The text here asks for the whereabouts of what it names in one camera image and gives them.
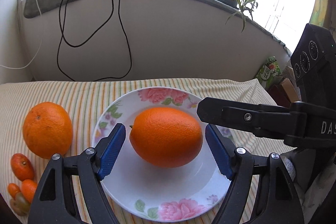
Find green-brown plum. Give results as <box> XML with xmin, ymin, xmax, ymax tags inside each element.
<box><xmin>15</xmin><ymin>192</ymin><xmax>31</xmax><ymax>214</ymax></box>

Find large rough orange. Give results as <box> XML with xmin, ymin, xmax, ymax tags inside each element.
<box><xmin>22</xmin><ymin>102</ymin><xmax>73</xmax><ymax>159</ymax></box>

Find floral white plate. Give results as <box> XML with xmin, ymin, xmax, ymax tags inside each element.
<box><xmin>91</xmin><ymin>87</ymin><xmax>230</xmax><ymax>222</ymax></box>

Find smooth orange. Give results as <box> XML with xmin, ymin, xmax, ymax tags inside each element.
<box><xmin>129</xmin><ymin>107</ymin><xmax>203</xmax><ymax>168</ymax></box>

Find brown kiwi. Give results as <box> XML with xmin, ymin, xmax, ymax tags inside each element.
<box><xmin>10</xmin><ymin>199</ymin><xmax>27</xmax><ymax>216</ymax></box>

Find cardboard box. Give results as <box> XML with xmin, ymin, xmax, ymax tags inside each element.
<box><xmin>268</xmin><ymin>78</ymin><xmax>300</xmax><ymax>107</ymax></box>

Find green snack bag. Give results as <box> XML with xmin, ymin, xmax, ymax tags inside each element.
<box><xmin>255</xmin><ymin>56</ymin><xmax>281</xmax><ymax>90</ymax></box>

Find reddish mandarin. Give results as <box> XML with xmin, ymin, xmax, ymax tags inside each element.
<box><xmin>10</xmin><ymin>153</ymin><xmax>35</xmax><ymax>181</ymax></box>

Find tiny orange mandarin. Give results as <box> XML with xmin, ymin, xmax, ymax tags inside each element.
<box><xmin>7</xmin><ymin>183</ymin><xmax>21</xmax><ymax>199</ymax></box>

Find white cable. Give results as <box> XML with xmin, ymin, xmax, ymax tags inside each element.
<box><xmin>0</xmin><ymin>0</ymin><xmax>57</xmax><ymax>71</ymax></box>

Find black cable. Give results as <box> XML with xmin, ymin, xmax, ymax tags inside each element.
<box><xmin>56</xmin><ymin>0</ymin><xmax>133</xmax><ymax>83</ymax></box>

